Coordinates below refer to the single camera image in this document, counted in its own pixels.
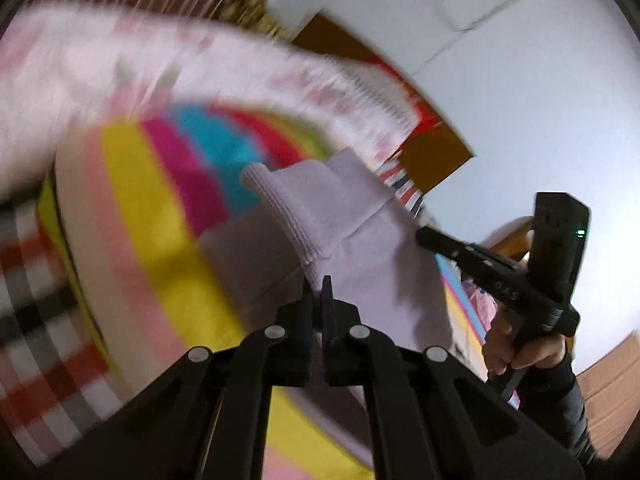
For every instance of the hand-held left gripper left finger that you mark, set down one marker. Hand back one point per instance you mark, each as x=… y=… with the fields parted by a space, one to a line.
x=301 y=350

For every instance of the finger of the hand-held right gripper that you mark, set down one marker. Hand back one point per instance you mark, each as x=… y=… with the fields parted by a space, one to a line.
x=465 y=255

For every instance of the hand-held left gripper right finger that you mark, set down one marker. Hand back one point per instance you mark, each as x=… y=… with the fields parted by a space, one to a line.
x=331 y=345

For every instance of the lilac knit sweater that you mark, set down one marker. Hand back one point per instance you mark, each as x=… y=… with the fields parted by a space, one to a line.
x=360 y=240

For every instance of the person's right forearm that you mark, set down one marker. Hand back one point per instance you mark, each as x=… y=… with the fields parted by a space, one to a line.
x=560 y=410

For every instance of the person's right hand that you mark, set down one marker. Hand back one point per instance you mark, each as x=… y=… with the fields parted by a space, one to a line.
x=540 y=352

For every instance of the pink garment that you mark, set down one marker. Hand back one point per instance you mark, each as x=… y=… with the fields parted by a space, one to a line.
x=477 y=305

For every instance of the brown wooden headboard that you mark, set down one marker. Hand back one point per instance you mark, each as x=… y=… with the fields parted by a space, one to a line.
x=432 y=160

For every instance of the rainbow striped blanket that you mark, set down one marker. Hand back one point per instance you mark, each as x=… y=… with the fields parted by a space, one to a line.
x=150 y=210

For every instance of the red black checked cloth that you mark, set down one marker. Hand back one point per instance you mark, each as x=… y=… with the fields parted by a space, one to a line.
x=40 y=335

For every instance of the pink floral quilt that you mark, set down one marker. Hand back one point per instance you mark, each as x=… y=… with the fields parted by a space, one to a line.
x=100 y=60

